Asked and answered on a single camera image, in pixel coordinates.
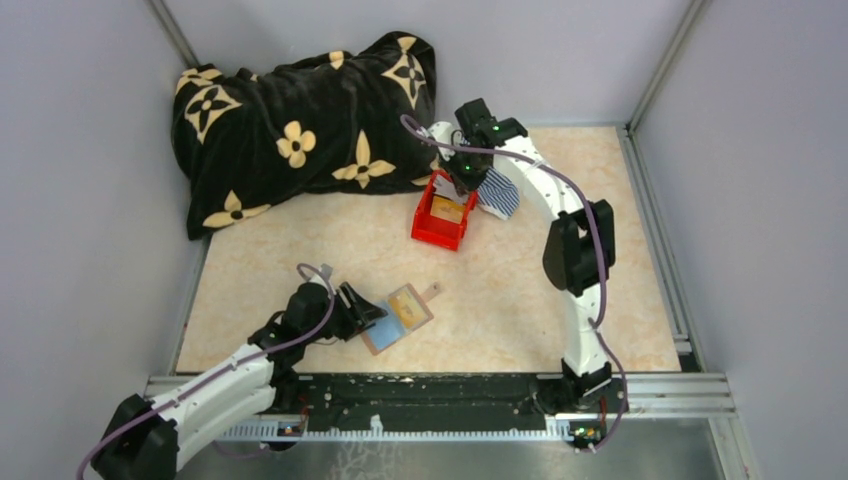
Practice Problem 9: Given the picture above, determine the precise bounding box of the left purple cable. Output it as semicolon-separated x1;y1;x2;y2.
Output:
74;262;337;480

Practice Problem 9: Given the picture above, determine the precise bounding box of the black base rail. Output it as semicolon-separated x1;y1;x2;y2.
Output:
235;372;631;433

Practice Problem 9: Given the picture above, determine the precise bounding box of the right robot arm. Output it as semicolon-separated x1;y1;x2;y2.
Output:
427;98;616;405

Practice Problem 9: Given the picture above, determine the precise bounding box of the blue striped cloth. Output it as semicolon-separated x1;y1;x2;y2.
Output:
477;167;521;221

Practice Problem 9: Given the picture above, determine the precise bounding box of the silver VIP card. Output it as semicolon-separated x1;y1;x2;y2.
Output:
433;175;468;205

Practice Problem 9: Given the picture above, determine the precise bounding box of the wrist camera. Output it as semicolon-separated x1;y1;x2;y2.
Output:
427;121;456;161
319;263;334;282

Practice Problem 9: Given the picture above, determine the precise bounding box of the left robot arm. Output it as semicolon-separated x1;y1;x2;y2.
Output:
78;281;389;479

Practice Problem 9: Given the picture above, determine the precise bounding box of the red plastic bin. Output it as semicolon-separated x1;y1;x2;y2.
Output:
410;171;478;252

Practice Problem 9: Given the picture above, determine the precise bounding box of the pink leather card holder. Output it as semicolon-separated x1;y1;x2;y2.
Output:
362;282;443;356

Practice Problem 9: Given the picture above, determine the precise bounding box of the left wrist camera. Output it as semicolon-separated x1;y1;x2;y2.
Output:
319;263;334;282

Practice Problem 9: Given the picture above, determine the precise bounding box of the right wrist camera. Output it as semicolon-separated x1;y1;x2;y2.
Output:
427;121;456;161

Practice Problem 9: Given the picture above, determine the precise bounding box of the black floral blanket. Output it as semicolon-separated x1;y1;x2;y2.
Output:
171;31;439;240

